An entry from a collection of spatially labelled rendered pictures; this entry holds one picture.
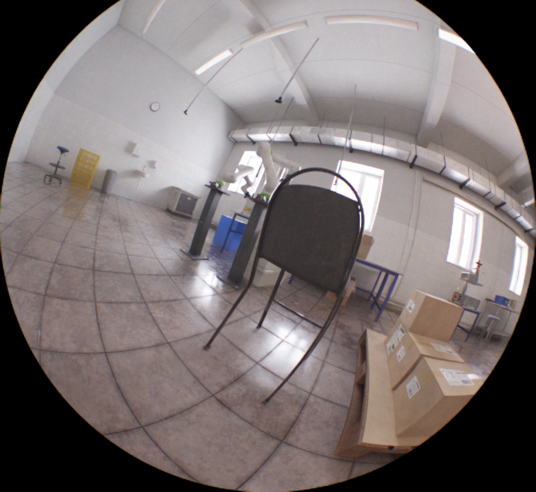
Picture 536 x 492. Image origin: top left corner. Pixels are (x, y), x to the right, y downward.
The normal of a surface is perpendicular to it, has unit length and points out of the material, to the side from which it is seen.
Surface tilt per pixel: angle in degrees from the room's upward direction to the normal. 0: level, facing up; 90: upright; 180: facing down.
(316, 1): 180
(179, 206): 90
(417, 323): 90
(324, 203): 103
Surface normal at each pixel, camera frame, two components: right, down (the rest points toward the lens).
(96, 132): 0.80, 0.30
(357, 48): -0.36, 0.93
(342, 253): -0.50, 0.04
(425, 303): -0.54, -0.22
